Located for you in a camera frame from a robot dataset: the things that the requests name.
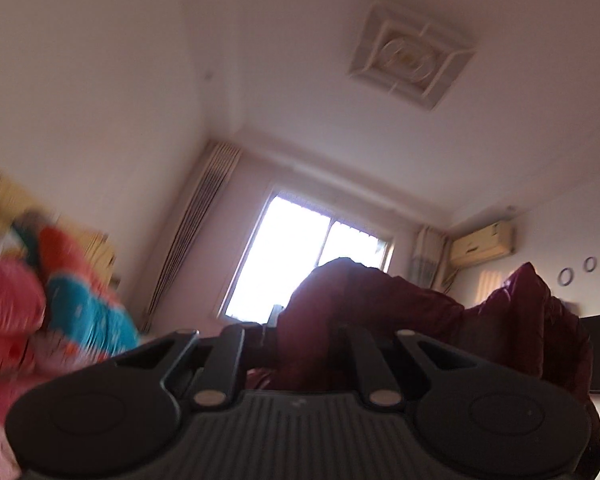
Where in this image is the long grey checked curtain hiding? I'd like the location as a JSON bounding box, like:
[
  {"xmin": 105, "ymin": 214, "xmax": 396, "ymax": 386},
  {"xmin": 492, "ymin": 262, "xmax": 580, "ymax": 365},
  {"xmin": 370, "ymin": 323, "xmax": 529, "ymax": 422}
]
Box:
[{"xmin": 142, "ymin": 141, "xmax": 243, "ymax": 333}]

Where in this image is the yellow star headboard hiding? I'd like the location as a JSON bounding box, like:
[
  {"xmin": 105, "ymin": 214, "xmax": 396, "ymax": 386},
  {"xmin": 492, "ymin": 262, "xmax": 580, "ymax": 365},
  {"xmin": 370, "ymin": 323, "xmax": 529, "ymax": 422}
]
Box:
[{"xmin": 0, "ymin": 157, "xmax": 116, "ymax": 281}]

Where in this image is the pink heart folded blanket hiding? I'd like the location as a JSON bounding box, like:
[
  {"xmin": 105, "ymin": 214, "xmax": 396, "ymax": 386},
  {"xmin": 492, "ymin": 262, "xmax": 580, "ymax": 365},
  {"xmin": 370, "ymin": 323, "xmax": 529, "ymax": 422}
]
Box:
[{"xmin": 0, "ymin": 330, "xmax": 81, "ymax": 480}]

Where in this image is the teal and orange quilt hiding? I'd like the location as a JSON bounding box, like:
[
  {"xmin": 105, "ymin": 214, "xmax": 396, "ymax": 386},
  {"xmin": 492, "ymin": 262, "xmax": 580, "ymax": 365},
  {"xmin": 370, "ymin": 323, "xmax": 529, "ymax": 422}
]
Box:
[{"xmin": 10, "ymin": 222, "xmax": 141, "ymax": 366}]

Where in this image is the coral pink folded blanket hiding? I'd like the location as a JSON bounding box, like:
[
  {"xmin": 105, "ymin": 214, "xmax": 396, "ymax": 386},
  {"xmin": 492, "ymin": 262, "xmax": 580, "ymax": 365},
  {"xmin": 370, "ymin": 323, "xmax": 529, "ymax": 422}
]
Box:
[{"xmin": 0, "ymin": 257, "xmax": 48, "ymax": 336}]

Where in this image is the dark red down jacket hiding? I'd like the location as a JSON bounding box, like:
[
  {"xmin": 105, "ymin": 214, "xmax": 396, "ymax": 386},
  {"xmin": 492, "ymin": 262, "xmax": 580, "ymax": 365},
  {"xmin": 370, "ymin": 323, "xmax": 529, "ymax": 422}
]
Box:
[{"xmin": 245, "ymin": 257, "xmax": 600, "ymax": 461}]

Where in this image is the window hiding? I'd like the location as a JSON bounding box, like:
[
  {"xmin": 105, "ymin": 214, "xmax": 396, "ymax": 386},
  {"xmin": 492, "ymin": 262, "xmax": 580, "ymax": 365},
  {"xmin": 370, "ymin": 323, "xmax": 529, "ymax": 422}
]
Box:
[{"xmin": 220, "ymin": 187, "xmax": 396, "ymax": 323}]

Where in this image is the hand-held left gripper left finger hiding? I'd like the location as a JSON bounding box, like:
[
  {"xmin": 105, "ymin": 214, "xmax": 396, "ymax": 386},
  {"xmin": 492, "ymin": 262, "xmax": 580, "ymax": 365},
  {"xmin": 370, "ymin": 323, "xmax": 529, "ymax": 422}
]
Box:
[{"xmin": 111, "ymin": 322, "xmax": 281, "ymax": 407}]

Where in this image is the cream wall air conditioner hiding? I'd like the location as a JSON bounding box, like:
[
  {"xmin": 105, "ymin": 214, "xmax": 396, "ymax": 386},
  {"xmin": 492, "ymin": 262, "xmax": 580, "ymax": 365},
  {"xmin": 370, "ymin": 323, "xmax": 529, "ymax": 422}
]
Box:
[{"xmin": 447, "ymin": 221, "xmax": 515, "ymax": 268}]

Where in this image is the short grey checked curtain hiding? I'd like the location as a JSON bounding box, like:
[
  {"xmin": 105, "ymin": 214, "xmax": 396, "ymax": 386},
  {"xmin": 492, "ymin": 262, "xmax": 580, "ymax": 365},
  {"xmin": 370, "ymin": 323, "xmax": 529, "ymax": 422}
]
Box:
[{"xmin": 411, "ymin": 227, "xmax": 451, "ymax": 291}]

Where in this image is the square ceiling light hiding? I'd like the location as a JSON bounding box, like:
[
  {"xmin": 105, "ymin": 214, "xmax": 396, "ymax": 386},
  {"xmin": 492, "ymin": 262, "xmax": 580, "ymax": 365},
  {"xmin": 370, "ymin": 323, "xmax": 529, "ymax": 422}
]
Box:
[{"xmin": 349, "ymin": 0, "xmax": 477, "ymax": 110}]

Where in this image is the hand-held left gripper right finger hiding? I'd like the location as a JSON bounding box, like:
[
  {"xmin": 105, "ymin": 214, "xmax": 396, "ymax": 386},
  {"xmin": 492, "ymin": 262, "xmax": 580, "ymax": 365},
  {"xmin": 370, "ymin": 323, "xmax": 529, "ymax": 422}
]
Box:
[{"xmin": 332, "ymin": 325, "xmax": 481, "ymax": 407}]

